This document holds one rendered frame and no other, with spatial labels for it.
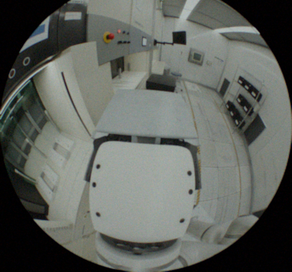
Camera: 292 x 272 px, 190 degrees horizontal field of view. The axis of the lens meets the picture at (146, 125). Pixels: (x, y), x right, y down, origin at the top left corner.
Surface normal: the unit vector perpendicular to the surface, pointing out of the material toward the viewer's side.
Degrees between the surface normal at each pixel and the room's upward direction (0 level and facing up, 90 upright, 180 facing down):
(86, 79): 90
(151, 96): 1
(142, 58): 90
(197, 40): 90
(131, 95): 1
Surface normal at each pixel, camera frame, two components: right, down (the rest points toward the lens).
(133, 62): -0.21, 0.73
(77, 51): 0.98, 0.18
